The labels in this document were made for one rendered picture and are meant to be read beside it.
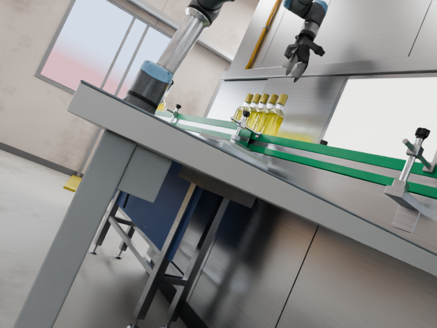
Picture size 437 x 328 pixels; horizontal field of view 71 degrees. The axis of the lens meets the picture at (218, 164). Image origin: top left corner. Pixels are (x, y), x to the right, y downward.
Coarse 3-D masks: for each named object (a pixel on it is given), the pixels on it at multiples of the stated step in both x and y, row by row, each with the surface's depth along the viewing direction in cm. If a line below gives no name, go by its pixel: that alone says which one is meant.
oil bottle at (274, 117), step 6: (276, 108) 130; (270, 114) 129; (276, 114) 127; (282, 114) 129; (264, 120) 131; (270, 120) 128; (276, 120) 128; (282, 120) 130; (264, 126) 129; (270, 126) 127; (276, 126) 129; (264, 132) 128; (270, 132) 127; (276, 132) 129
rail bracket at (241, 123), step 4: (244, 112) 121; (248, 112) 121; (232, 116) 118; (244, 116) 121; (248, 116) 122; (236, 120) 119; (240, 120) 121; (244, 120) 121; (240, 124) 120; (244, 124) 121; (240, 128) 121; (244, 128) 121; (248, 128) 123; (236, 132) 121; (240, 132) 121; (252, 132) 125; (256, 132) 126; (260, 132) 127; (232, 136) 121; (236, 136) 120; (256, 136) 127; (260, 136) 127; (236, 140) 120
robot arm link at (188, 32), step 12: (192, 0) 122; (192, 12) 121; (204, 12) 120; (216, 12) 123; (192, 24) 121; (204, 24) 123; (180, 36) 120; (192, 36) 122; (168, 48) 120; (180, 48) 120; (168, 60) 120; (180, 60) 122
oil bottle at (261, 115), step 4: (264, 108) 135; (268, 108) 133; (260, 112) 135; (264, 112) 133; (260, 116) 134; (264, 116) 132; (256, 120) 135; (260, 120) 133; (256, 124) 134; (260, 124) 132; (252, 128) 135; (256, 128) 133; (260, 128) 132
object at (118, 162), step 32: (96, 160) 36; (128, 160) 37; (160, 160) 39; (96, 192) 36; (128, 192) 38; (64, 224) 35; (96, 224) 36; (64, 256) 36; (32, 288) 35; (64, 288) 36; (32, 320) 35
